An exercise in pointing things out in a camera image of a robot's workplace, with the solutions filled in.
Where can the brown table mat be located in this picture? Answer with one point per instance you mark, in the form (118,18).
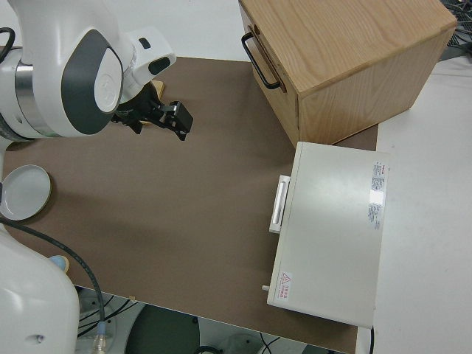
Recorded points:
(166,203)

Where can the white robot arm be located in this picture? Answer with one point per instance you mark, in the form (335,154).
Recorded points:
(92,85)

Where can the gray round floor object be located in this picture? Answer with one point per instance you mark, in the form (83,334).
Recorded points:
(239,343)

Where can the dark mesh object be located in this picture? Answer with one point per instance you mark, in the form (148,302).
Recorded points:
(462,41)

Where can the black round stand base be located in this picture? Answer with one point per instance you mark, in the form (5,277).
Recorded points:
(162,332)

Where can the white toaster oven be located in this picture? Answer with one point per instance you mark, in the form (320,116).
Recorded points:
(332,221)

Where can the gray round plate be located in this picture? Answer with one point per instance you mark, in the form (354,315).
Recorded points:
(26,191)

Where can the light wooden cabinet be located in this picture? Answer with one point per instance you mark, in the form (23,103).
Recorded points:
(350,55)

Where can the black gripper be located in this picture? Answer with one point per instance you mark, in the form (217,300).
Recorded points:
(145,107)

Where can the bamboo mug rack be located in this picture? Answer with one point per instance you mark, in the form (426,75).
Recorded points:
(159,88)

